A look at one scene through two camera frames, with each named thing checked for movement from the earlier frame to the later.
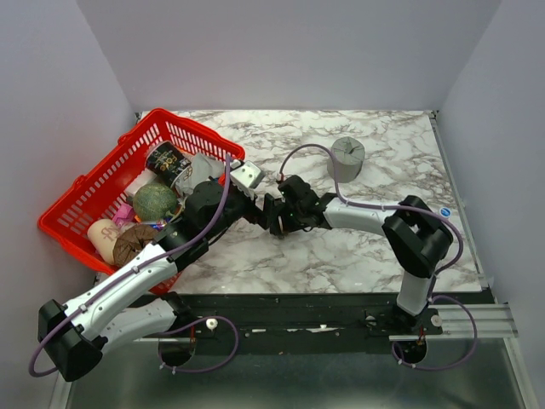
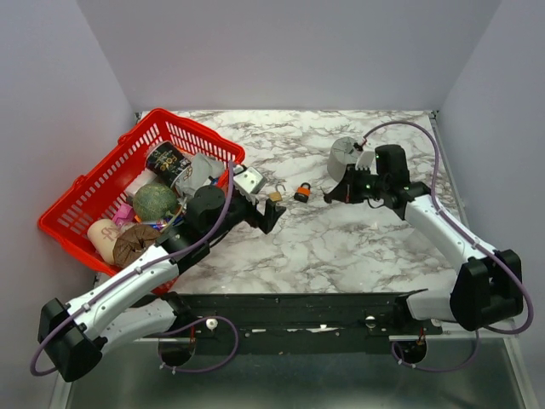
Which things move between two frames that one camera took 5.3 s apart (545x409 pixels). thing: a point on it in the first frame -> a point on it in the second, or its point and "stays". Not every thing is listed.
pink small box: (123, 215) stays
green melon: (154, 202) stays
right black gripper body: (293, 216) -> (363, 185)
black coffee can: (166, 163) stays
